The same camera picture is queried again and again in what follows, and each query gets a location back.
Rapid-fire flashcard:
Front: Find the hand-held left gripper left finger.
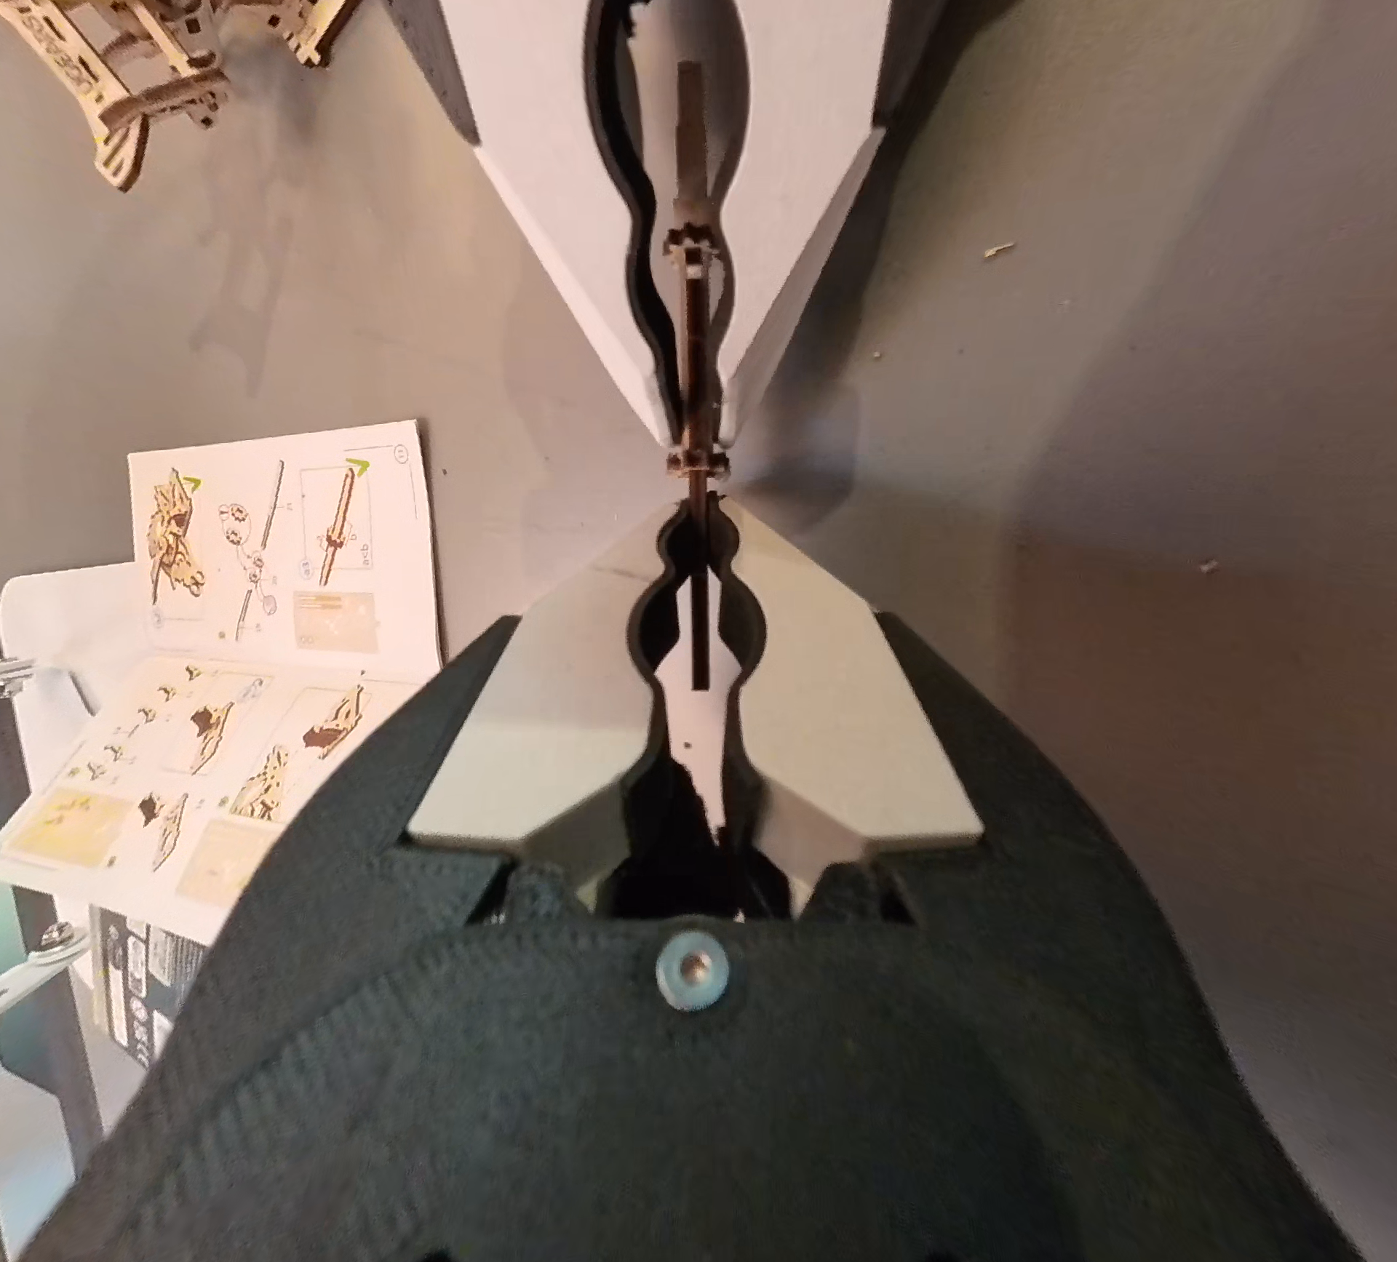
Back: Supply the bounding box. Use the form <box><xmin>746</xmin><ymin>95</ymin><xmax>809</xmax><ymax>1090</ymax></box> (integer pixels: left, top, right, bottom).
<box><xmin>406</xmin><ymin>504</ymin><xmax>699</xmax><ymax>920</ymax></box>

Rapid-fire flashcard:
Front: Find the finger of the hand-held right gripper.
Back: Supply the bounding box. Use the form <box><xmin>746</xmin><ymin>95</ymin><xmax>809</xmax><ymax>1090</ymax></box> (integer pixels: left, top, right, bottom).
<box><xmin>400</xmin><ymin>0</ymin><xmax>684</xmax><ymax>450</ymax></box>
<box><xmin>698</xmin><ymin>0</ymin><xmax>943</xmax><ymax>448</ymax></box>

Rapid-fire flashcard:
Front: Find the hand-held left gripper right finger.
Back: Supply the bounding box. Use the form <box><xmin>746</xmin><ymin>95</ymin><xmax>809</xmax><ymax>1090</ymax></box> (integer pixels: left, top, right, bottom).
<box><xmin>707</xmin><ymin>501</ymin><xmax>987</xmax><ymax>922</ymax></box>

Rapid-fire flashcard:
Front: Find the wooden axle stick with gears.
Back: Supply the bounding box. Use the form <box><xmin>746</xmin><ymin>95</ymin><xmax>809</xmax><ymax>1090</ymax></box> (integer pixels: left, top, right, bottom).
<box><xmin>664</xmin><ymin>59</ymin><xmax>730</xmax><ymax>693</ymax></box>

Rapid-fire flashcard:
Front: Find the assembled wooden model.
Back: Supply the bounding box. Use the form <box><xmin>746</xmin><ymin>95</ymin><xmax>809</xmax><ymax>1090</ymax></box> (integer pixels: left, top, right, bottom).
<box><xmin>0</xmin><ymin>0</ymin><xmax>370</xmax><ymax>192</ymax></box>

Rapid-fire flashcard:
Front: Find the white instruction booklet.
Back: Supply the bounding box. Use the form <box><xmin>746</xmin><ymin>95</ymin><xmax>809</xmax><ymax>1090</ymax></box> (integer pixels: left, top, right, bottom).
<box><xmin>0</xmin><ymin>419</ymin><xmax>444</xmax><ymax>909</ymax></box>

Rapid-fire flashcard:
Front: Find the black cardboard kit box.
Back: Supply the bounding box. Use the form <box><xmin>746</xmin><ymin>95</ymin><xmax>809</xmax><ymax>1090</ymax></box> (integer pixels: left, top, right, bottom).
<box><xmin>84</xmin><ymin>901</ymin><xmax>220</xmax><ymax>1072</ymax></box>

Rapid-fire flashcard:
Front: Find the pale wooden document stand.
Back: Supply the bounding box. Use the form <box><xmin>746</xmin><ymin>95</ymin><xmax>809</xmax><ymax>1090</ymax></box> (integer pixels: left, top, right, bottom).
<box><xmin>0</xmin><ymin>568</ymin><xmax>142</xmax><ymax>1014</ymax></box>

